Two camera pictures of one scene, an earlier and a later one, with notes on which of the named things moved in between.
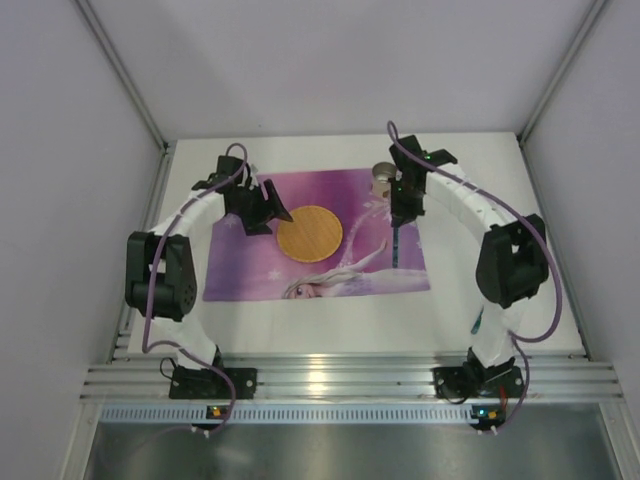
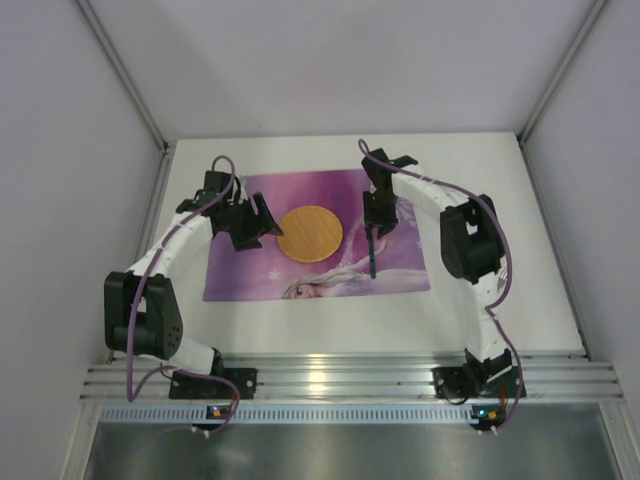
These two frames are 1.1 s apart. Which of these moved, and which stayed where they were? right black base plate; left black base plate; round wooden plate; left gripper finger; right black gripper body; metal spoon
Moved: left gripper finger; metal spoon; right black gripper body
Stayed: round wooden plate; right black base plate; left black base plate
